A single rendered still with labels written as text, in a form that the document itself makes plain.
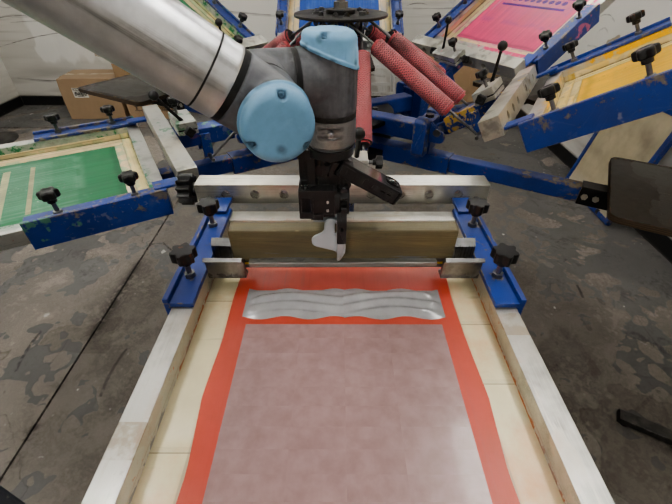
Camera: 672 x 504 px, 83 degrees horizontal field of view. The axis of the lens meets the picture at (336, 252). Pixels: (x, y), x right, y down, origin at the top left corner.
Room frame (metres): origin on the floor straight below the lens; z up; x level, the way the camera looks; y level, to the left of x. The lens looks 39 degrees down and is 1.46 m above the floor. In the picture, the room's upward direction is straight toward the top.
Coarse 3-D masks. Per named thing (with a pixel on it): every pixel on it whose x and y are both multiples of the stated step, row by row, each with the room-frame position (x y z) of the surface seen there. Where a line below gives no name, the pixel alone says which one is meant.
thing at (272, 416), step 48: (240, 288) 0.52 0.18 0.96; (336, 288) 0.52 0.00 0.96; (240, 336) 0.41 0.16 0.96; (288, 336) 0.41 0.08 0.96; (336, 336) 0.41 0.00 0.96; (240, 384) 0.32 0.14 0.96; (288, 384) 0.32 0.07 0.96; (336, 384) 0.32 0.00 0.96; (240, 432) 0.25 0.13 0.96; (288, 432) 0.25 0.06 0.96; (336, 432) 0.25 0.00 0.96; (192, 480) 0.19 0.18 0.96; (240, 480) 0.19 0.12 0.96; (288, 480) 0.19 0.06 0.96; (336, 480) 0.19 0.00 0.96
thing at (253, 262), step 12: (252, 264) 0.53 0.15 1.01; (264, 264) 0.53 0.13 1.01; (276, 264) 0.53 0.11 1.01; (288, 264) 0.53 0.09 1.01; (300, 264) 0.53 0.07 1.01; (312, 264) 0.53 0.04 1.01; (324, 264) 0.53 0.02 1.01; (336, 264) 0.53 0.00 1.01; (348, 264) 0.53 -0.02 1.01; (360, 264) 0.53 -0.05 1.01; (372, 264) 0.53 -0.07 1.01; (384, 264) 0.53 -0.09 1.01; (396, 264) 0.53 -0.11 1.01; (408, 264) 0.53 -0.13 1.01; (420, 264) 0.53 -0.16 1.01; (432, 264) 0.53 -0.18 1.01
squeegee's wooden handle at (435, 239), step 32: (256, 224) 0.56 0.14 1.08; (288, 224) 0.56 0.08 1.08; (320, 224) 0.56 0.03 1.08; (352, 224) 0.56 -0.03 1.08; (384, 224) 0.56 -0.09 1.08; (416, 224) 0.56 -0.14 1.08; (448, 224) 0.55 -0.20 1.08; (256, 256) 0.54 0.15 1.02; (288, 256) 0.54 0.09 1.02; (320, 256) 0.54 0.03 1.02; (352, 256) 0.54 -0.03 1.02; (384, 256) 0.54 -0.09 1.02; (416, 256) 0.54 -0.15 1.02; (448, 256) 0.54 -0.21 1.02
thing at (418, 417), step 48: (384, 288) 0.52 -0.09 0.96; (432, 288) 0.52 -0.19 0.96; (384, 336) 0.41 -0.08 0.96; (432, 336) 0.41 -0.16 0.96; (384, 384) 0.32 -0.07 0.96; (432, 384) 0.32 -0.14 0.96; (480, 384) 0.32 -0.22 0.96; (384, 432) 0.25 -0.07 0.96; (432, 432) 0.25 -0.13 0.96; (480, 432) 0.25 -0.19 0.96; (384, 480) 0.19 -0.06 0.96; (432, 480) 0.19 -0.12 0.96; (480, 480) 0.19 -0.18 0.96
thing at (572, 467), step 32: (480, 288) 0.51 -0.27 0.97; (192, 320) 0.42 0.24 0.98; (512, 320) 0.41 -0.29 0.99; (160, 352) 0.35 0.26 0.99; (512, 352) 0.35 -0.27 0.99; (160, 384) 0.30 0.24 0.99; (544, 384) 0.30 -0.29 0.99; (128, 416) 0.25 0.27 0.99; (160, 416) 0.26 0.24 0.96; (544, 416) 0.25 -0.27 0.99; (128, 448) 0.21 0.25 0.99; (544, 448) 0.22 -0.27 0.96; (576, 448) 0.21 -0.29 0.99; (96, 480) 0.17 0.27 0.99; (128, 480) 0.18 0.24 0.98; (576, 480) 0.17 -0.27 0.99
